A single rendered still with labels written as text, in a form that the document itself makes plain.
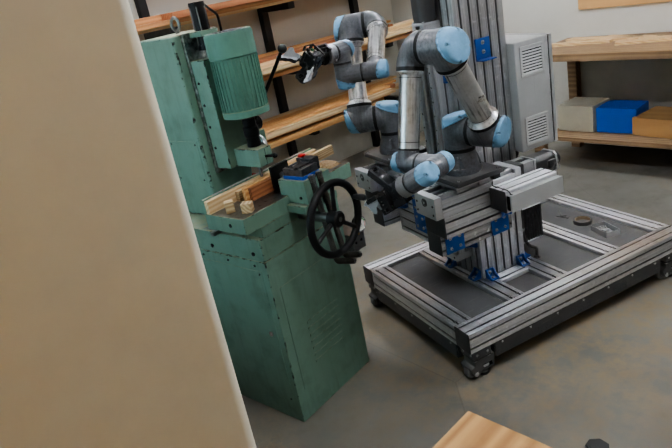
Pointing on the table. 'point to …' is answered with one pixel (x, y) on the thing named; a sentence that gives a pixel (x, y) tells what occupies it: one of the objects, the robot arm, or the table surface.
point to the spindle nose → (251, 132)
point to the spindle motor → (237, 73)
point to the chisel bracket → (254, 157)
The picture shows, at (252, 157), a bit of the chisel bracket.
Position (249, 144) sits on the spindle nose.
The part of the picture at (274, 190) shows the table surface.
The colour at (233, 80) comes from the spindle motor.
